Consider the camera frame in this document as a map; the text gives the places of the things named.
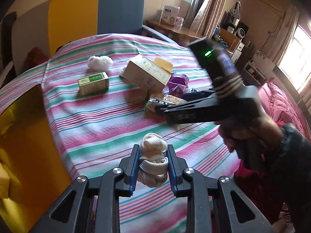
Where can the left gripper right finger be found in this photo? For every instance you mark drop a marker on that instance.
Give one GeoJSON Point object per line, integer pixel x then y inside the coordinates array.
{"type": "Point", "coordinates": [211, 200]}

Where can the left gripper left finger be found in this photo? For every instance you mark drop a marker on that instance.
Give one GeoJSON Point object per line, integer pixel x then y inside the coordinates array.
{"type": "Point", "coordinates": [71, 212]}

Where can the cream sock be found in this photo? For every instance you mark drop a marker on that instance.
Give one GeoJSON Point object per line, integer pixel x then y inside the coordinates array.
{"type": "Point", "coordinates": [153, 162]}

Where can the dark sleeved forearm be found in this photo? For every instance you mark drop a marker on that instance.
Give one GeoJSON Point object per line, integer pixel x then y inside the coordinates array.
{"type": "Point", "coordinates": [285, 180]}

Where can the person right hand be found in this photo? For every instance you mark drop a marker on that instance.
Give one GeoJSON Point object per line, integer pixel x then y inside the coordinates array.
{"type": "Point", "coordinates": [264, 129]}

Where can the pink blanket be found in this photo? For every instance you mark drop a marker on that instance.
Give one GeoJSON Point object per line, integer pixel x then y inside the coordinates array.
{"type": "Point", "coordinates": [279, 106]}

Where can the purple snack packet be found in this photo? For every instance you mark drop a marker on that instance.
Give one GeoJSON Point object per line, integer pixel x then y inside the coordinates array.
{"type": "Point", "coordinates": [177, 90]}
{"type": "Point", "coordinates": [179, 78]}

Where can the maroon gift box gold lining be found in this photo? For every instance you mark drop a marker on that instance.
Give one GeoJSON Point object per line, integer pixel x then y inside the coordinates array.
{"type": "Point", "coordinates": [29, 156]}

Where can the small yellow sponge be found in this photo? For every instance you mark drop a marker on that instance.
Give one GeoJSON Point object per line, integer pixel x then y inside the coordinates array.
{"type": "Point", "coordinates": [165, 65]}

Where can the biscuit pack green edges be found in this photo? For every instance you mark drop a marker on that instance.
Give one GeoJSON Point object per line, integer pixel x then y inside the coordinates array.
{"type": "Point", "coordinates": [159, 99]}

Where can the wooden desk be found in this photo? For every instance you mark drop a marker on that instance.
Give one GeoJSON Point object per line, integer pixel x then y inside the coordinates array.
{"type": "Point", "coordinates": [181, 35]}

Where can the cream medicine box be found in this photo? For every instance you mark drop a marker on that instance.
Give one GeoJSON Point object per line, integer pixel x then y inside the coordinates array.
{"type": "Point", "coordinates": [146, 74]}

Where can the pink small box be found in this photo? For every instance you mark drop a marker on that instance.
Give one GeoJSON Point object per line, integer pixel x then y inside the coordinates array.
{"type": "Point", "coordinates": [179, 22]}

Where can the beige curtain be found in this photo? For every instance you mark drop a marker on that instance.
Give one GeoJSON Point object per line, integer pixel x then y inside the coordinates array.
{"type": "Point", "coordinates": [203, 16]}

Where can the white cardboard box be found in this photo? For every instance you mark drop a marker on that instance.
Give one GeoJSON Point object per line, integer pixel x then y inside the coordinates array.
{"type": "Point", "coordinates": [169, 15]}

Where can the striped bed sheet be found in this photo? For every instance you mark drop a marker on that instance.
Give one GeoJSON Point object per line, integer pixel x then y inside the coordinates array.
{"type": "Point", "coordinates": [93, 132]}

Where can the small green box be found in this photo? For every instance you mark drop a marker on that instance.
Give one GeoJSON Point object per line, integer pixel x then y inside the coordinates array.
{"type": "Point", "coordinates": [93, 83]}

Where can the white rolled sock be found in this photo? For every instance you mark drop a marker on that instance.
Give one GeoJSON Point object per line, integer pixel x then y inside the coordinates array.
{"type": "Point", "coordinates": [100, 63]}

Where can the blue yellow grey headboard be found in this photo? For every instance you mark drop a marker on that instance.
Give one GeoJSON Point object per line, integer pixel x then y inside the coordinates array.
{"type": "Point", "coordinates": [55, 23]}

